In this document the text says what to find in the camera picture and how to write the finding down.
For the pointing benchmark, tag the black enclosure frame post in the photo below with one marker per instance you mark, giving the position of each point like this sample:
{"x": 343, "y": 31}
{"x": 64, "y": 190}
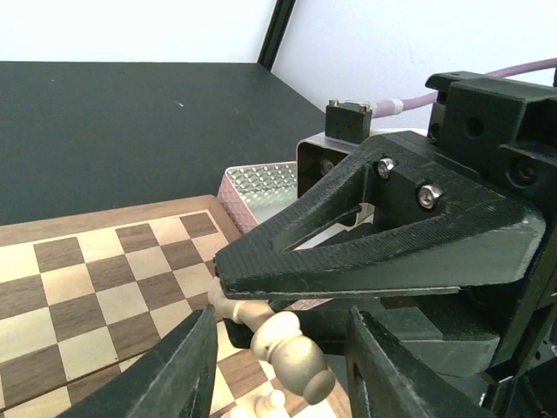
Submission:
{"x": 275, "y": 32}

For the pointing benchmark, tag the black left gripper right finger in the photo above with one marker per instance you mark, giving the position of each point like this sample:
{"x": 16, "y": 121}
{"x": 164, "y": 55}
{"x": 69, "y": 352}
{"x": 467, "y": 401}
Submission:
{"x": 386, "y": 380}

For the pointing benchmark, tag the pink tin with light pieces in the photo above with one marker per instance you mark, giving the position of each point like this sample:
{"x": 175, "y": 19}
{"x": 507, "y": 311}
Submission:
{"x": 251, "y": 194}

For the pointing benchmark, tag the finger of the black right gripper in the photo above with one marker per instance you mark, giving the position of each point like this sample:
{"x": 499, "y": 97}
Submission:
{"x": 447, "y": 336}

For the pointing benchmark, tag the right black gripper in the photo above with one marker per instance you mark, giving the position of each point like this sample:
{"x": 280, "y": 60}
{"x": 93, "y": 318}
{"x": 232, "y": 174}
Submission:
{"x": 473, "y": 218}

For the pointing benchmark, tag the wooden chess board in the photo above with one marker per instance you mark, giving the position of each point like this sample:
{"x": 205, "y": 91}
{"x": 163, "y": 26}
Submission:
{"x": 84, "y": 297}

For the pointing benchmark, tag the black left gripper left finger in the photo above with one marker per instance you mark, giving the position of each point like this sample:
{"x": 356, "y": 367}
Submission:
{"x": 173, "y": 379}

